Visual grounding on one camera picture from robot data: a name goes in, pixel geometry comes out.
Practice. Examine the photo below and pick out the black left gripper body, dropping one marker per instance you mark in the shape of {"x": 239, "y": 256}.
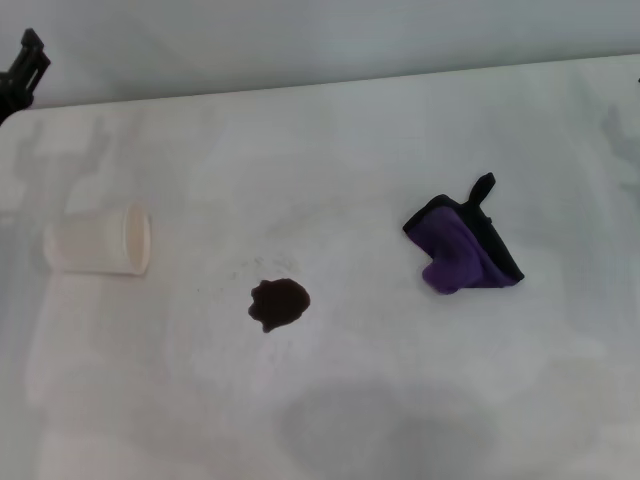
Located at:
{"x": 7, "y": 95}

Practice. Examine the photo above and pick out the white paper cup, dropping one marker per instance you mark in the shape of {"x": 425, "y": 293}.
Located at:
{"x": 95, "y": 245}

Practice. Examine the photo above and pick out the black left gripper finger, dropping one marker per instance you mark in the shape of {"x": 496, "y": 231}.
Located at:
{"x": 35, "y": 52}

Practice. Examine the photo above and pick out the purple rag with black trim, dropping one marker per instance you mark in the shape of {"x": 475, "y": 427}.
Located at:
{"x": 462, "y": 245}

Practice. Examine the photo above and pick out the black water stain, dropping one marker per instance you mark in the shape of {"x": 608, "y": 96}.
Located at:
{"x": 277, "y": 304}

